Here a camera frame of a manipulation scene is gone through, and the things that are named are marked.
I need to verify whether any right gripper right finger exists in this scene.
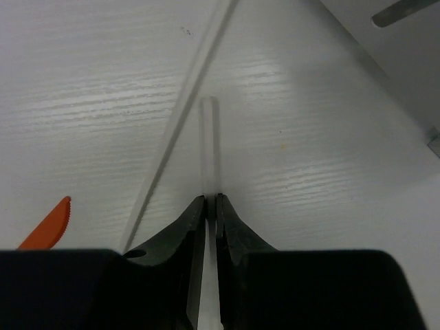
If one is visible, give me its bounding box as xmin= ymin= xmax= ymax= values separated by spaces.
xmin=216 ymin=195 xmax=426 ymax=329

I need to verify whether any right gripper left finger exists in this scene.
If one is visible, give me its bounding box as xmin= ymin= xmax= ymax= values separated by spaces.
xmin=1 ymin=196 xmax=205 ymax=329

